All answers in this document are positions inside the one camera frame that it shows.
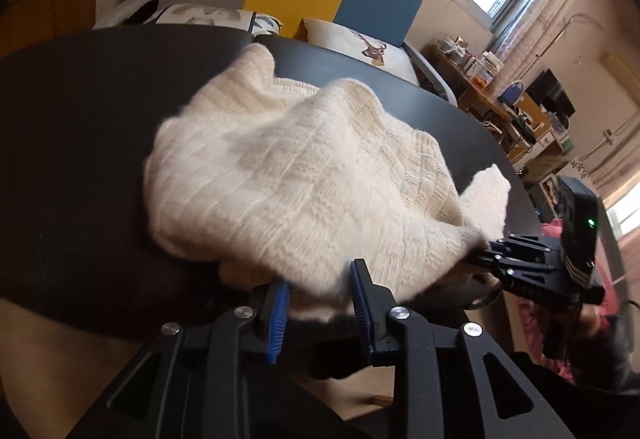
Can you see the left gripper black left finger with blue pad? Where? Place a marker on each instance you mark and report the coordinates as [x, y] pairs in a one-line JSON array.
[[192, 382]]

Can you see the cluttered wooden desk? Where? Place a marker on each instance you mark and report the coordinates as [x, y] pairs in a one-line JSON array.
[[524, 132]]

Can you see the patterned cat print pillow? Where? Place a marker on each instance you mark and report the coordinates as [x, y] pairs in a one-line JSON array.
[[253, 22]]

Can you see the beige floral curtain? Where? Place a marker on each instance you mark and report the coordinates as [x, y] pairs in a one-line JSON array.
[[524, 38]]

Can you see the white deer print pillow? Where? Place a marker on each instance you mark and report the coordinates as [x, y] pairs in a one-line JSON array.
[[364, 48]]

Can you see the wall air conditioner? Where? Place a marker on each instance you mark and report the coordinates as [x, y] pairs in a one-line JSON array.
[[622, 72]]

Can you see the small side window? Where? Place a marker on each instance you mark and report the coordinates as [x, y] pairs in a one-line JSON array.
[[624, 213]]

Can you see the cream knitted sweater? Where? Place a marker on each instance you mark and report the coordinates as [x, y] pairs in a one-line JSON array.
[[273, 177]]

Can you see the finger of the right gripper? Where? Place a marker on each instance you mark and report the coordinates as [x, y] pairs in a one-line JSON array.
[[520, 246], [515, 275]]

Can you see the blue handbag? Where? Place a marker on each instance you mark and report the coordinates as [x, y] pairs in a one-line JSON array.
[[511, 94]]

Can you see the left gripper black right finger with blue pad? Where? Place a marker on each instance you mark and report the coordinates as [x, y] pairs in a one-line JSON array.
[[509, 405]]

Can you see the black monitor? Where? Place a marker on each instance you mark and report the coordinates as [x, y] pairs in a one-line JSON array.
[[546, 91]]

